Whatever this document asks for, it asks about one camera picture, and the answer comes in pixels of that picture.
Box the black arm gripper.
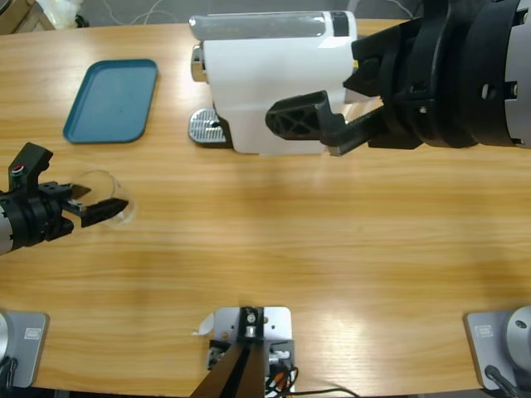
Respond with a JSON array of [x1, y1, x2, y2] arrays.
[[328, 0, 520, 158], [2, 180, 130, 249]]

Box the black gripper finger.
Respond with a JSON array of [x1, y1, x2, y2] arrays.
[[264, 90, 348, 147]]

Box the clear drinking glass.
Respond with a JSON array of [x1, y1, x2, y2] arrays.
[[69, 168, 138, 231]]

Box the white capsule coffee machine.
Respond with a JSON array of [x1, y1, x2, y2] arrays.
[[188, 10, 359, 158]]

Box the clear water tank dark lid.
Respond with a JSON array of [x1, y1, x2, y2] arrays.
[[342, 60, 385, 122]]

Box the teal plastic tray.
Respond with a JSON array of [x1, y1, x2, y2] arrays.
[[61, 58, 160, 146]]

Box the white paper tag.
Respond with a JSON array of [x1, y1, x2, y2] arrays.
[[191, 313, 216, 337]]

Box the white plastic bag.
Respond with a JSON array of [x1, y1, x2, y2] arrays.
[[37, 0, 85, 30]]

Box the brown cardboard box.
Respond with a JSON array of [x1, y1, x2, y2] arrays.
[[0, 0, 56, 36]]

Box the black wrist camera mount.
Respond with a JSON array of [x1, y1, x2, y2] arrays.
[[7, 142, 55, 197]]

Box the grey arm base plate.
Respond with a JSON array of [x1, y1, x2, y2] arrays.
[[0, 310, 51, 389], [463, 305, 531, 393]]

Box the white cable on floor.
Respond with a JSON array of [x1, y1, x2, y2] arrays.
[[99, 0, 196, 27]]

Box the black base cable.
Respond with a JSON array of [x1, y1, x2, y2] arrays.
[[0, 356, 20, 389], [484, 364, 520, 398]]

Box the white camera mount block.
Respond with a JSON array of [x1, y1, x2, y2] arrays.
[[201, 305, 297, 395]]

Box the dark camera post with bracket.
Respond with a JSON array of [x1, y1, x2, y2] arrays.
[[189, 306, 267, 398]]

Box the black mount cable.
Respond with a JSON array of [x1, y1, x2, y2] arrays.
[[265, 364, 358, 398]]

